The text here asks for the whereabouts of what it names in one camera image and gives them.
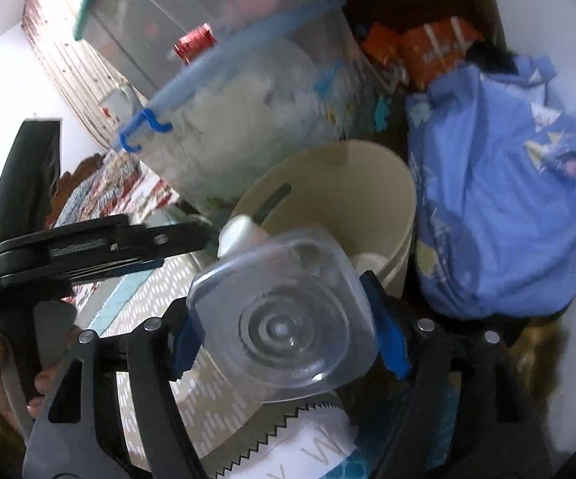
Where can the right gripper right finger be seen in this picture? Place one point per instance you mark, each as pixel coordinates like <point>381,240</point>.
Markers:
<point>446,401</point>

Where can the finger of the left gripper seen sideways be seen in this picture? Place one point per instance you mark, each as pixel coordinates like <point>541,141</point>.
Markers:
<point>143,245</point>

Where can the white enamel star mug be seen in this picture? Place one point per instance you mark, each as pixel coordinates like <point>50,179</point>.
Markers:
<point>121,104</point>

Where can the beige leaf-pattern curtain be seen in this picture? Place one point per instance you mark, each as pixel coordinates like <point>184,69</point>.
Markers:
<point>80,74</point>

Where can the orange red snack bags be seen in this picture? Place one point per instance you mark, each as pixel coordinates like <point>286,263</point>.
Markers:
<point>417,57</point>

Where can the blue-lid clear storage box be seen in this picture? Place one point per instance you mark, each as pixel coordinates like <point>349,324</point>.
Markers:
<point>293,81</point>

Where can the floral bed sheet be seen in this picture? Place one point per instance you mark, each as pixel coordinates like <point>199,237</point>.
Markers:
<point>116,184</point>

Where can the clear plastic container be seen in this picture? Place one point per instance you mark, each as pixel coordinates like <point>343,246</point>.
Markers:
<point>285,320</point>

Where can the blue cloth bundle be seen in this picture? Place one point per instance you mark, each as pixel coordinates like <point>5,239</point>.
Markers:
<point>493,157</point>

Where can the zigzag patterned bed quilt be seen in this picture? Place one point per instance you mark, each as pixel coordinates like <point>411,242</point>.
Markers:
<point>234,437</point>

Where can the beige trash bin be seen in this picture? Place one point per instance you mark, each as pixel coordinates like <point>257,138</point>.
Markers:
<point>361,192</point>

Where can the red small packet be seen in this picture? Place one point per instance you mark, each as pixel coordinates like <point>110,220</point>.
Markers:
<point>194,43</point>

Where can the teal-lid storage box middle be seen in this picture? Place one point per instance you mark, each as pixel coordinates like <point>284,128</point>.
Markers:
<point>137,37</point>

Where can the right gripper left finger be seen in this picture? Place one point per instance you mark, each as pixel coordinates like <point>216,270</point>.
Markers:
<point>79,432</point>

